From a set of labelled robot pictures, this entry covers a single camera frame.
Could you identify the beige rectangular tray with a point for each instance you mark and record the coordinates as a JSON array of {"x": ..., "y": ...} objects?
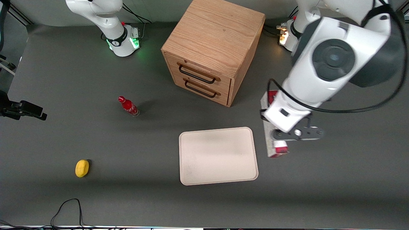
[{"x": 217, "y": 156}]

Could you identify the red cola bottle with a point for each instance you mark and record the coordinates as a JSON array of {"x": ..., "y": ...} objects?
[{"x": 128, "y": 106}]

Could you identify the red cookie box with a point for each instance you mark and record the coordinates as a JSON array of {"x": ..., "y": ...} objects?
[{"x": 271, "y": 145}]

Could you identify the black frame rail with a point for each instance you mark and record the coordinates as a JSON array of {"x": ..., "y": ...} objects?
[{"x": 20, "y": 16}]

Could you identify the yellow lemon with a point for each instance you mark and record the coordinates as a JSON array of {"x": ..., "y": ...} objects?
[{"x": 81, "y": 168}]

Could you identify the wooden drawer front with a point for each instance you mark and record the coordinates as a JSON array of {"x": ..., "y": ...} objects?
[
  {"x": 178, "y": 80},
  {"x": 172, "y": 65}
]

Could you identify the oak wooden drawer cabinet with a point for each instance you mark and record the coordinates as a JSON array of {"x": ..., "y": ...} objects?
[{"x": 214, "y": 32}]

